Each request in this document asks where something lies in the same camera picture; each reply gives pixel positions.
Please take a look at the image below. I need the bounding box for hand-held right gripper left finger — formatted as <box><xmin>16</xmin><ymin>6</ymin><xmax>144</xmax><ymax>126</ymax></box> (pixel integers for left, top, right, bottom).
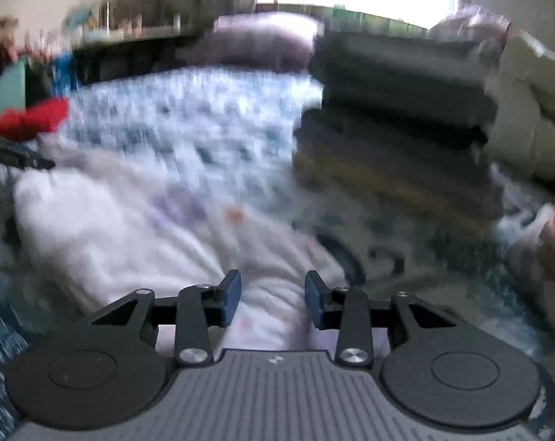
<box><xmin>91</xmin><ymin>269</ymin><xmax>242</xmax><ymax>369</ymax></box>

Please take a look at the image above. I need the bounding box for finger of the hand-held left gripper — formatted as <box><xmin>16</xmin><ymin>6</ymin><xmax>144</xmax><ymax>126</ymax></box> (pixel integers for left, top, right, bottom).
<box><xmin>0</xmin><ymin>132</ymin><xmax>56</xmax><ymax>172</ymax></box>

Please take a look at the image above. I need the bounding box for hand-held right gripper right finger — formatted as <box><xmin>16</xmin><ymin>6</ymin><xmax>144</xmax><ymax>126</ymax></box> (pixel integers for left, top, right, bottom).
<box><xmin>304</xmin><ymin>270</ymin><xmax>453</xmax><ymax>369</ymax></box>

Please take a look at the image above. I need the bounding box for white floral garment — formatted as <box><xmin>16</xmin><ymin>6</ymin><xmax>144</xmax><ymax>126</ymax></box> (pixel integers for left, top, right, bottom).
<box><xmin>13</xmin><ymin>165</ymin><xmax>354</xmax><ymax>354</ymax></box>

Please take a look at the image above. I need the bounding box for stack of folded clothes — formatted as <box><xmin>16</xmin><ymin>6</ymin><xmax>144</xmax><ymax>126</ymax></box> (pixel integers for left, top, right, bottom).
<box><xmin>293</xmin><ymin>32</ymin><xmax>505</xmax><ymax>233</ymax></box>

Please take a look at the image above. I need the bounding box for red knitted sweater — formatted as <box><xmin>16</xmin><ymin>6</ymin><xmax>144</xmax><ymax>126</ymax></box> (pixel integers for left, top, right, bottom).
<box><xmin>0</xmin><ymin>98</ymin><xmax>70</xmax><ymax>141</ymax></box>

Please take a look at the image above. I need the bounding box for teal plastic storage box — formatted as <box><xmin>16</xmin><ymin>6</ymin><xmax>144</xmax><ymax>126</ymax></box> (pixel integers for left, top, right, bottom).
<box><xmin>0</xmin><ymin>59</ymin><xmax>29</xmax><ymax>122</ymax></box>

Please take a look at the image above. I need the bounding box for blue plastic bag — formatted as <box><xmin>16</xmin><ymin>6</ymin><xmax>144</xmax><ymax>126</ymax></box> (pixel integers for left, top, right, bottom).
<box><xmin>53</xmin><ymin>52</ymin><xmax>79</xmax><ymax>98</ymax></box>

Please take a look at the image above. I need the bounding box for dark desk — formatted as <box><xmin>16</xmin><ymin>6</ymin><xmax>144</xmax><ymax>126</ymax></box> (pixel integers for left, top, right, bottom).
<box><xmin>72</xmin><ymin>28</ymin><xmax>205</xmax><ymax>87</ymax></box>

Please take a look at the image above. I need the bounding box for blue patterned bed quilt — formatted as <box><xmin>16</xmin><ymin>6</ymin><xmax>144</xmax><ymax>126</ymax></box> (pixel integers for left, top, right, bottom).
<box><xmin>0</xmin><ymin>67</ymin><xmax>555</xmax><ymax>441</ymax></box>

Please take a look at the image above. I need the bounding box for purple pillow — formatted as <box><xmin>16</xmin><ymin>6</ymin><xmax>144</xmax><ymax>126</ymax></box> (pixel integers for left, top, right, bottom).
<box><xmin>203</xmin><ymin>13</ymin><xmax>325</xmax><ymax>73</ymax></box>

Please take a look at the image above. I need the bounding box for colourful alphabet foam mat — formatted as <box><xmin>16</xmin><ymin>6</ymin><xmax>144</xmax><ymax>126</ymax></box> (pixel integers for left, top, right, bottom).
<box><xmin>254</xmin><ymin>4</ymin><xmax>432</xmax><ymax>38</ymax></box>

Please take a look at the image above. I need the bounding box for cream cloth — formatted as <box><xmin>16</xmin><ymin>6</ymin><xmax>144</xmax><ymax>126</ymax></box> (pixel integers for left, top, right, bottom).
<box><xmin>483</xmin><ymin>30</ymin><xmax>555</xmax><ymax>182</ymax></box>

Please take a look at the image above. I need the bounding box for pink cloth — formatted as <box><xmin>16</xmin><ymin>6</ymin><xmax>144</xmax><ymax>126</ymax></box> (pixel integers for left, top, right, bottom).
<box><xmin>428</xmin><ymin>6</ymin><xmax>513</xmax><ymax>58</ymax></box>

